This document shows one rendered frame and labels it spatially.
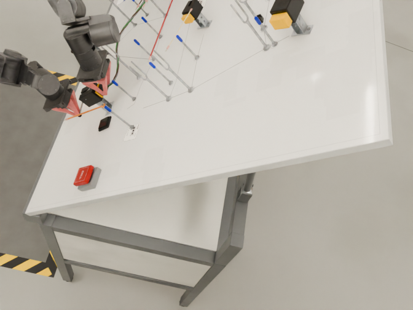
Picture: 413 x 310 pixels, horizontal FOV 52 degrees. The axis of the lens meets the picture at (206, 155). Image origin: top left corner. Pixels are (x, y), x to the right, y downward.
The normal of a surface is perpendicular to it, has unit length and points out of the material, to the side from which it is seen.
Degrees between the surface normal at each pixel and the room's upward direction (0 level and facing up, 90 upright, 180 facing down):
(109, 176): 48
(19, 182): 0
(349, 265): 0
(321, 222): 0
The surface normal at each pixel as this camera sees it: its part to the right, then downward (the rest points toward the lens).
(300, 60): -0.58, -0.50
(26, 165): 0.20, -0.47
